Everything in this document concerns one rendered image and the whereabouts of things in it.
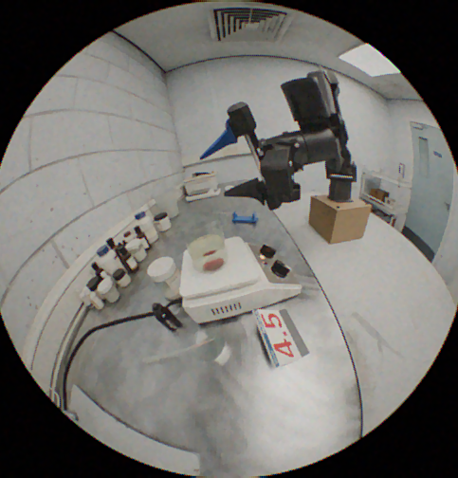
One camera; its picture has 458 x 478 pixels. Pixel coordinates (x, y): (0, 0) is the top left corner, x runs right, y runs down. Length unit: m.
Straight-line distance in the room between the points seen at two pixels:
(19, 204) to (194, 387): 0.59
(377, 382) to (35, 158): 0.90
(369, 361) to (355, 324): 0.08
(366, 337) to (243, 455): 0.25
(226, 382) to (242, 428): 0.08
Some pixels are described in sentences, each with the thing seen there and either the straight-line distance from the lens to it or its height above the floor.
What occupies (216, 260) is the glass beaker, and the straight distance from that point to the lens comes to 0.20.
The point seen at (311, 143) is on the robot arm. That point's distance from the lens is 0.22.
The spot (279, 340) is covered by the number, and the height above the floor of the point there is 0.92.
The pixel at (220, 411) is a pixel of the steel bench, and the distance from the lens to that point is 0.24.
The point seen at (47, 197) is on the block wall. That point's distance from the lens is 0.58.
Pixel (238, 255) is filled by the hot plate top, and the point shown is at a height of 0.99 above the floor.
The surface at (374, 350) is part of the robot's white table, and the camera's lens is 0.30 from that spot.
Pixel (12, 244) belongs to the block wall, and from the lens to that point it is 0.54.
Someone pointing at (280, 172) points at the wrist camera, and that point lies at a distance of 0.16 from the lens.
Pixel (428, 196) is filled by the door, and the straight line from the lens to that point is 2.97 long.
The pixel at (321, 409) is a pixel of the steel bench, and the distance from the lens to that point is 0.26.
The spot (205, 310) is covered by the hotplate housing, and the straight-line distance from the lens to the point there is 0.22.
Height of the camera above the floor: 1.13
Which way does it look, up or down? 31 degrees down
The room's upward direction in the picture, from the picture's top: 11 degrees counter-clockwise
